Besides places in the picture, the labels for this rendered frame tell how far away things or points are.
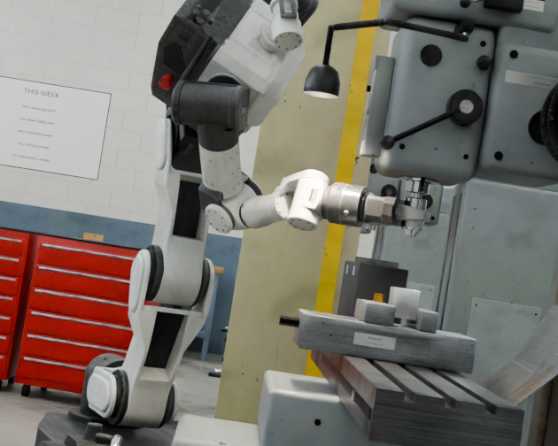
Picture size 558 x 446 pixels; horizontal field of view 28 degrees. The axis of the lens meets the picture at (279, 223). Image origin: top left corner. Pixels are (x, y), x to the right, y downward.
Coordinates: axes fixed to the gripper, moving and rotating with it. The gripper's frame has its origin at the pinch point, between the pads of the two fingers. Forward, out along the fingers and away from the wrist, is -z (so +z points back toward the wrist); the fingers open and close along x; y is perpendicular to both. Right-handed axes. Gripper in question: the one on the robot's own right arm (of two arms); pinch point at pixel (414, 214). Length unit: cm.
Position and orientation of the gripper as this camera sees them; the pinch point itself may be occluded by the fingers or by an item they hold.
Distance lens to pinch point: 233.4
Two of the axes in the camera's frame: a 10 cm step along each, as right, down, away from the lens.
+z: -9.4, -1.5, 3.1
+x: 3.0, 0.7, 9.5
